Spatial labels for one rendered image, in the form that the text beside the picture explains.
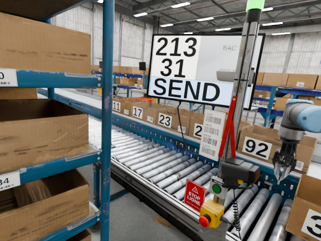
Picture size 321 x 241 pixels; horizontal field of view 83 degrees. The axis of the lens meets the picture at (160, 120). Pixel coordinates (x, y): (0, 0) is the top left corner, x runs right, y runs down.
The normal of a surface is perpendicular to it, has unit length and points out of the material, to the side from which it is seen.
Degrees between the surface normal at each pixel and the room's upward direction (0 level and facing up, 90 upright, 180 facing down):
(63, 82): 90
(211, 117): 90
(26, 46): 91
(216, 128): 90
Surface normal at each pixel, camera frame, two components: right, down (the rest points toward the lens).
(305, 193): -0.66, 0.11
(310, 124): -0.36, 0.18
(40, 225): 0.69, 0.26
